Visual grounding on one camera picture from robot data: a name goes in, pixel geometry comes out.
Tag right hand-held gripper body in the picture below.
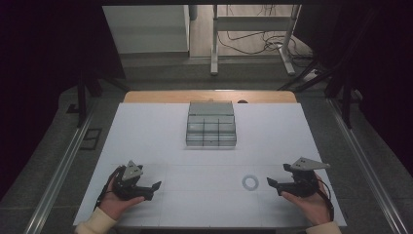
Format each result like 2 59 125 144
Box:
276 157 331 198

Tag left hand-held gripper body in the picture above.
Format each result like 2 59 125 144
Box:
111 160 155 202

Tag white ring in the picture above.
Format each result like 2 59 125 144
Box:
242 175 260 191

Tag clear acrylic drawer organizer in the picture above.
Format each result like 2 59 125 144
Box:
185 100 238 148

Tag person's left hand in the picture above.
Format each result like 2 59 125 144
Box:
98 176 146 221

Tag person's right hand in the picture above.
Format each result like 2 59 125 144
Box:
281 174 333 226

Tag white table mat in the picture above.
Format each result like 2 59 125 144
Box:
73 102 348 228

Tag wooden table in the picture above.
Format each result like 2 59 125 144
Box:
123 90 298 104

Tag black tripod stand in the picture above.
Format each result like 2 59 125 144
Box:
277 48 361 130
66 66 131 129

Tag white cabinet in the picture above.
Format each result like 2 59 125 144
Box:
102 4 191 55

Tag white metal stand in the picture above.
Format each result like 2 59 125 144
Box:
209 4 302 77

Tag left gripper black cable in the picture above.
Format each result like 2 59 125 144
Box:
94 167 122 212

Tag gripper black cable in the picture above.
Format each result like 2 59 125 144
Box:
94 167 122 212
316 178 335 222

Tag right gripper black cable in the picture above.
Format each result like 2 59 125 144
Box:
316 178 335 222

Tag metal floor rail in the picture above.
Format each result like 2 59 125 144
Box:
325 97 411 234
22 100 100 234

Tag black floor cables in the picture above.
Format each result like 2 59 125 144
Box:
216 4 314 61

